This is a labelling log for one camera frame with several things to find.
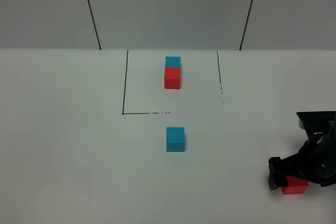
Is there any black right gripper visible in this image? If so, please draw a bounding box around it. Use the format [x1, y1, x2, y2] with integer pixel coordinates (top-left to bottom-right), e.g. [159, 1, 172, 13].
[268, 132, 335, 190]

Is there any template red cube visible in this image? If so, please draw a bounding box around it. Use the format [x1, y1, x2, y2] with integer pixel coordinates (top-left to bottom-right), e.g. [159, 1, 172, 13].
[164, 67, 181, 89]

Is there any template blue cube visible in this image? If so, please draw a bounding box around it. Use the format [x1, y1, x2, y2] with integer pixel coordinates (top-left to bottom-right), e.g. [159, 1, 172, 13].
[165, 56, 181, 68]

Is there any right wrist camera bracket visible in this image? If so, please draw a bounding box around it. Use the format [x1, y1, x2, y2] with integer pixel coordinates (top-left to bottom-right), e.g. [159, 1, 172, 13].
[297, 111, 335, 138]

